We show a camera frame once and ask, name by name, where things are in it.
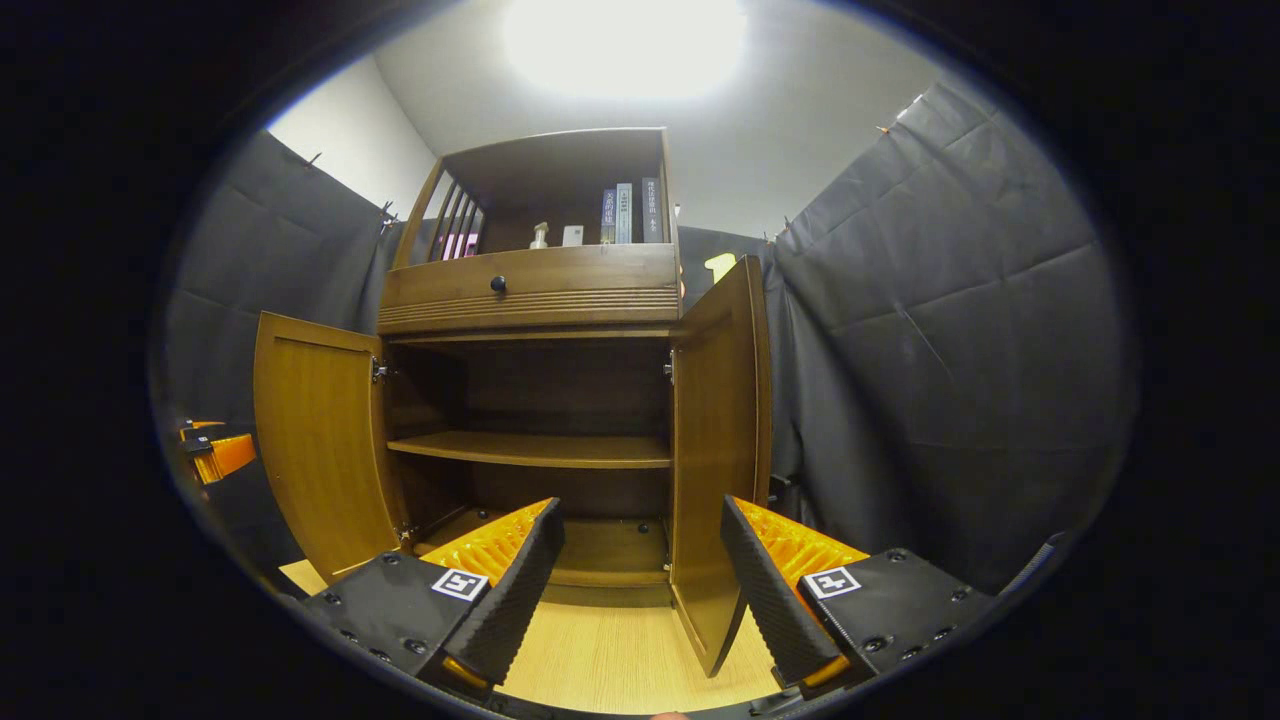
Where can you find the small white box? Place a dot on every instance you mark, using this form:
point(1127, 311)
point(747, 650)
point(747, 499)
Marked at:
point(572, 235)

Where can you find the wooden double-door shoe cabinet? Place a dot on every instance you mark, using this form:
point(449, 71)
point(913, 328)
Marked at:
point(560, 390)

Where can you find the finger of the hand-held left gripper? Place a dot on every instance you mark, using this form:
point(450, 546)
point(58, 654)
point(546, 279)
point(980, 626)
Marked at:
point(232, 452)

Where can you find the black backdrop cloth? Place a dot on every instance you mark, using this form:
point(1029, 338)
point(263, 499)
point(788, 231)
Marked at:
point(950, 350)

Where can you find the blue book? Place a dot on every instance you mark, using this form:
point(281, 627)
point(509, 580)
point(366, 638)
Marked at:
point(608, 216)

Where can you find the large ceiling light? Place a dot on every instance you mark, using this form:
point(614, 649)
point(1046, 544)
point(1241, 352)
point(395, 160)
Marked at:
point(625, 45)

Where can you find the light grey book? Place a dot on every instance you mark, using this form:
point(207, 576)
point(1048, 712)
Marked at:
point(624, 212)

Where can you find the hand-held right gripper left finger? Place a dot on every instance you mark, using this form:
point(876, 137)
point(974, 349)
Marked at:
point(515, 600)

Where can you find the wooden inner shelf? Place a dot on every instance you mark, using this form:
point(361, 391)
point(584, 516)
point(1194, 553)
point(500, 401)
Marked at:
point(530, 450)

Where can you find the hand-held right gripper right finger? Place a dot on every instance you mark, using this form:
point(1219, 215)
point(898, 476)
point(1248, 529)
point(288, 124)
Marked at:
point(765, 600)

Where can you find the wooden cabinet door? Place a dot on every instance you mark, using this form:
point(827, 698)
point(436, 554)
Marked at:
point(715, 450)
point(320, 450)

